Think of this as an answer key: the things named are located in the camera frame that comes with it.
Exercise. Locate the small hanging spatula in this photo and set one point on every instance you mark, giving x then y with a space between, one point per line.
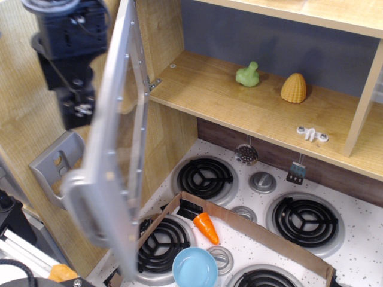
297 171

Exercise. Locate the front left stove burner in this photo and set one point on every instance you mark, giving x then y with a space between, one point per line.
157 253

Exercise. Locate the front right stove burner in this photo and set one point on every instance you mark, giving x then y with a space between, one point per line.
263 275

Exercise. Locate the back right stove burner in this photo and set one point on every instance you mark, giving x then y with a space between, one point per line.
308 221

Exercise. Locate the black equipment left edge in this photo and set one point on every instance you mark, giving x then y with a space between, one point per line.
13 219

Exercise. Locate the stove burner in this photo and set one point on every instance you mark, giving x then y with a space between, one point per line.
207 177
263 275
157 253
308 221

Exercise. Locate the silver microwave door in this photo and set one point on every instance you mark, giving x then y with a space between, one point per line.
103 196

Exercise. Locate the yellow toy corn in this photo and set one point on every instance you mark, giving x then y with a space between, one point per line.
294 90

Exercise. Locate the orange object bottom left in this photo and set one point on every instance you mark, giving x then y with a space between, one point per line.
61 272

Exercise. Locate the light blue bowl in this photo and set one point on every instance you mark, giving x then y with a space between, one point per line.
195 267

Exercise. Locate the back left stove burner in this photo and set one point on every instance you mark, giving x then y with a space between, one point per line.
207 177

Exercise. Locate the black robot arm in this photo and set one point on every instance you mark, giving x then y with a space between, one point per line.
71 35

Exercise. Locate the wooden shelf unit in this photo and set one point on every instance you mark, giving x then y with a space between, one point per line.
205 87

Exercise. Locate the green toy broccoli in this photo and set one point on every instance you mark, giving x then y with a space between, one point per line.
248 76

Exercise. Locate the cardboard strip barrier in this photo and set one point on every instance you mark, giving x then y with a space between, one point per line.
251 245

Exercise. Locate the silver door hinge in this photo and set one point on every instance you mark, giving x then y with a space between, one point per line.
150 86

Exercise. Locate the white magnetic door latch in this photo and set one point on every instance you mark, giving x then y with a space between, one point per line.
310 134

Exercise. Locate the small hanging strainer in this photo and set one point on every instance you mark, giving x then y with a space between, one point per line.
246 154

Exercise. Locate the silver stove knob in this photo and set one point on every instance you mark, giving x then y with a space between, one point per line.
262 182

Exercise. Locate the orange toy carrot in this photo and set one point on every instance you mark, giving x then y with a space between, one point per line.
205 225

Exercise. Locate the grey wall bracket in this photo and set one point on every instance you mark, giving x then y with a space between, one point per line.
55 162

